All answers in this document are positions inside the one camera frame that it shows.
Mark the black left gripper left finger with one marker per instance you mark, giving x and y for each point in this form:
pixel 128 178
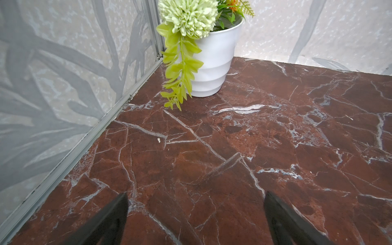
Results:
pixel 106 227

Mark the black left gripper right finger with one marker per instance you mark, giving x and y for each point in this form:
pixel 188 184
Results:
pixel 287 227

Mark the green artificial plant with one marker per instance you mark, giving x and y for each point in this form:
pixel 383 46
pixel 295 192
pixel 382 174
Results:
pixel 182 24

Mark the white flower pot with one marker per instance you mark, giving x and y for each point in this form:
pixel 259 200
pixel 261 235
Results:
pixel 217 53

